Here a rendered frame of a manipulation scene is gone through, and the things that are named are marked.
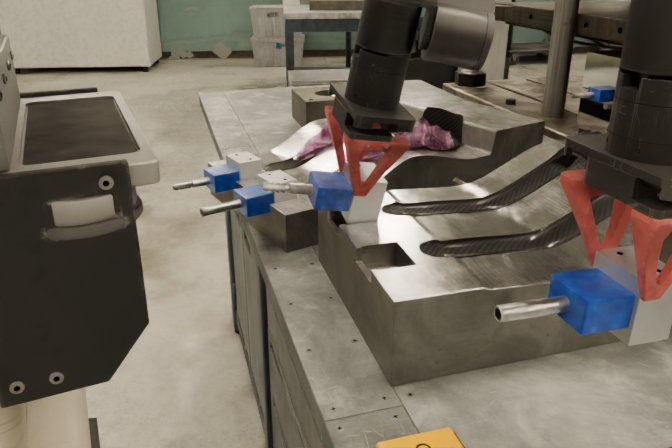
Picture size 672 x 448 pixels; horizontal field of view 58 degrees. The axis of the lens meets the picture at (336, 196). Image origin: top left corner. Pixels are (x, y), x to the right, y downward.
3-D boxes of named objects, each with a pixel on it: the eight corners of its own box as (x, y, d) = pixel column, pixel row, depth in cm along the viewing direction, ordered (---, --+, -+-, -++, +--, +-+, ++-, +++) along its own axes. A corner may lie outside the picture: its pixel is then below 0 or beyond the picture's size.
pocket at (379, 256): (371, 305, 58) (372, 271, 57) (354, 279, 63) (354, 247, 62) (415, 298, 59) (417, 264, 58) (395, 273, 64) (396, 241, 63)
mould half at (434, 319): (390, 387, 55) (396, 254, 50) (318, 260, 78) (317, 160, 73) (806, 305, 68) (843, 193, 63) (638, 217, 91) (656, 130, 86)
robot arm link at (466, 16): (381, -48, 65) (394, -91, 56) (485, -26, 65) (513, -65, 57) (361, 60, 64) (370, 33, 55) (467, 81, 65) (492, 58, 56)
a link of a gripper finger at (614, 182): (638, 262, 48) (663, 148, 44) (715, 309, 41) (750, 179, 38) (564, 273, 46) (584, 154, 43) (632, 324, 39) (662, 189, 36)
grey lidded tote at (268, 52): (251, 67, 687) (250, 38, 675) (255, 62, 727) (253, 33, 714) (304, 67, 689) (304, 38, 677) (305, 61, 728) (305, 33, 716)
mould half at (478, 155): (286, 253, 80) (284, 175, 76) (210, 193, 100) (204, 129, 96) (537, 181, 106) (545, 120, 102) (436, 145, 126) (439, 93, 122)
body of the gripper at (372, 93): (380, 102, 69) (395, 38, 66) (413, 137, 61) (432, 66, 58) (326, 97, 67) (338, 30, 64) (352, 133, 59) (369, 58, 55)
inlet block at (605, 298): (512, 367, 41) (522, 298, 39) (476, 327, 46) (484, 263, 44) (668, 339, 45) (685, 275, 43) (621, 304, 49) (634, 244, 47)
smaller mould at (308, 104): (306, 132, 135) (305, 101, 133) (292, 117, 149) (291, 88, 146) (390, 126, 141) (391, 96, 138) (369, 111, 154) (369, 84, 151)
